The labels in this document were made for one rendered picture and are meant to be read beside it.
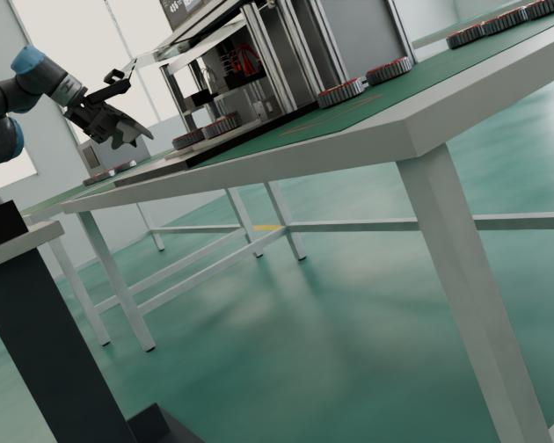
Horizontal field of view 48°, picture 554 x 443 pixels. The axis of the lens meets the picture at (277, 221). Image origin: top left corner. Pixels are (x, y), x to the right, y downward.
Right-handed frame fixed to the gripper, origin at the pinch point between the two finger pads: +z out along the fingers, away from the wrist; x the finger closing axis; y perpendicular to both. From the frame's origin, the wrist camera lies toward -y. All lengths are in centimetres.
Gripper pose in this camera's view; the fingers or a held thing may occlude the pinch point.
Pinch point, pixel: (146, 141)
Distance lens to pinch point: 162.1
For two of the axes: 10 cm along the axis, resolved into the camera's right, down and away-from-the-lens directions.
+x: 4.9, -0.2, -8.7
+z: 7.3, 5.7, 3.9
